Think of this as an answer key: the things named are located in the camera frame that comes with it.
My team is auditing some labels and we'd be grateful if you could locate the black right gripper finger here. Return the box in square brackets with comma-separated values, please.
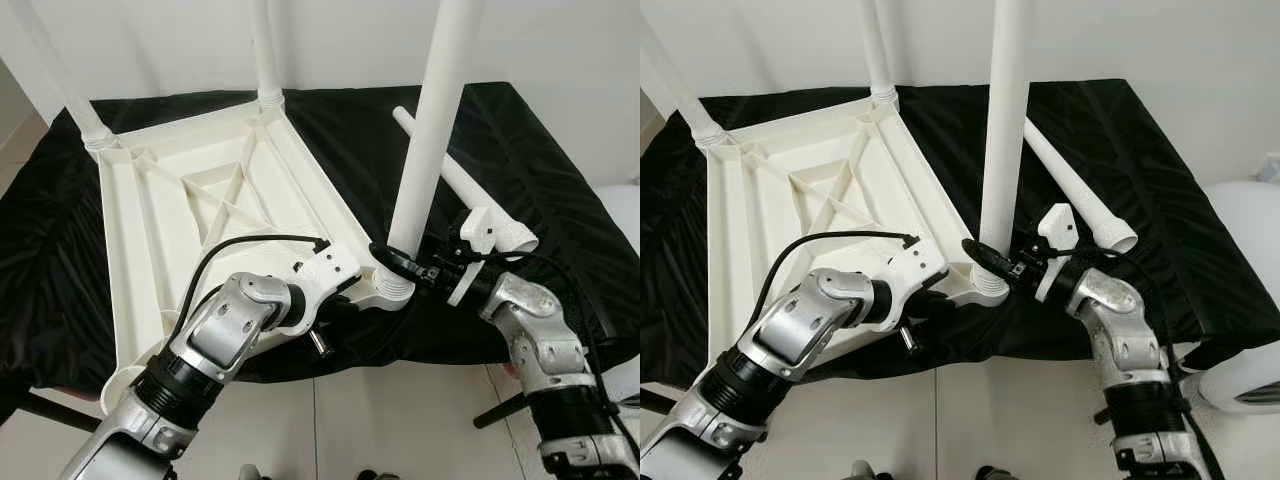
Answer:
[368, 243, 421, 283]
[962, 238, 1013, 281]

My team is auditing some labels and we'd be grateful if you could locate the white plastic table leg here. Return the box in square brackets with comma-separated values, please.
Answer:
[860, 0, 899, 106]
[392, 105, 539, 256]
[978, 0, 1031, 253]
[1025, 120, 1139, 254]
[640, 20, 726, 146]
[385, 0, 486, 263]
[15, 0, 119, 153]
[250, 0, 286, 109]

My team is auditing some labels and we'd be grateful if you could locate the white plastic children table top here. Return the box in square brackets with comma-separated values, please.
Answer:
[700, 92, 1011, 391]
[95, 95, 416, 416]

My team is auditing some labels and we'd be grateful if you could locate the black cloth table cover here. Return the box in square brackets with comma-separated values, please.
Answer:
[640, 78, 1280, 386]
[0, 82, 641, 386]

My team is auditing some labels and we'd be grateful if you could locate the white rounded object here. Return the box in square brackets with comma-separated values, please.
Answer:
[598, 183, 641, 406]
[1200, 180, 1280, 416]

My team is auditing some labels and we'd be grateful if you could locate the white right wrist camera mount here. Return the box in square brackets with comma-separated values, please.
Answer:
[1035, 203, 1079, 301]
[447, 208, 498, 306]

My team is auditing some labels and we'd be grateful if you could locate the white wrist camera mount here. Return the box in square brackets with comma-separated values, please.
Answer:
[1035, 203, 1079, 301]
[290, 240, 363, 331]
[880, 238, 949, 326]
[447, 208, 498, 306]

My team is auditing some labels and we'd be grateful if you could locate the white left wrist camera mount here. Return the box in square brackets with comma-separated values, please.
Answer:
[290, 240, 363, 331]
[880, 238, 949, 326]

